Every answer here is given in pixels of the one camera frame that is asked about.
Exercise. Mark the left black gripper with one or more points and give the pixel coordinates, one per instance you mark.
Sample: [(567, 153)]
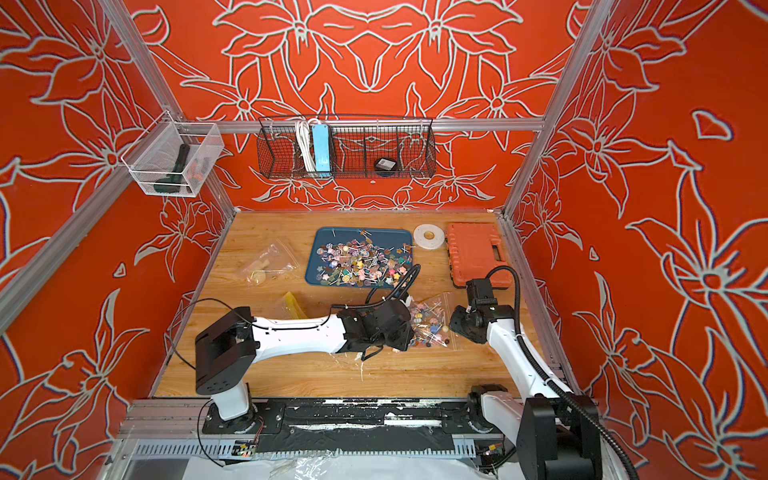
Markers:
[(407, 338)]

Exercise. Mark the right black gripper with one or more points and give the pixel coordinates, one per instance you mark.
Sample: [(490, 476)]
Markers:
[(459, 323)]

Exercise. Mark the candy ziploc bag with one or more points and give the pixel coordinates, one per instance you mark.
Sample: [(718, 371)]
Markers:
[(290, 308), (274, 260), (430, 322)]

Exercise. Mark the dark teal tray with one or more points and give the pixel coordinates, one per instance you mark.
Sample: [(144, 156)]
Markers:
[(312, 270)]

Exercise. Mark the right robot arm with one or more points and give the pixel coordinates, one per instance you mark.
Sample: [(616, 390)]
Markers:
[(550, 429)]

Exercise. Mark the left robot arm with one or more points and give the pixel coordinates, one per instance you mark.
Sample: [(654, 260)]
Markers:
[(225, 350)]

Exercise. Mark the poured candy pile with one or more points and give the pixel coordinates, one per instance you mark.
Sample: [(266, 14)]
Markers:
[(363, 263)]

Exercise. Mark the orange tool case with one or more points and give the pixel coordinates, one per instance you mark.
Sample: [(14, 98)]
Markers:
[(474, 250)]

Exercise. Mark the white tape roll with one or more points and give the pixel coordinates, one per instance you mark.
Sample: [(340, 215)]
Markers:
[(428, 236)]

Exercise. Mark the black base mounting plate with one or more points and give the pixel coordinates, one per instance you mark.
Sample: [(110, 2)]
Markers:
[(362, 425)]

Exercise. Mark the light blue box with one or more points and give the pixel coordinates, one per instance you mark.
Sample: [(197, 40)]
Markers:
[(322, 146)]

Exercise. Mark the green black tool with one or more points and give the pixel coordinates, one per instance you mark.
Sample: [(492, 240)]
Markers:
[(172, 182)]

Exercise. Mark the clear plastic bin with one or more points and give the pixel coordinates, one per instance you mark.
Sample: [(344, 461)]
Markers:
[(153, 153)]

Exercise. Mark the black wire basket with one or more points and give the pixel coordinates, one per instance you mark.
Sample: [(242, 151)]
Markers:
[(285, 146)]

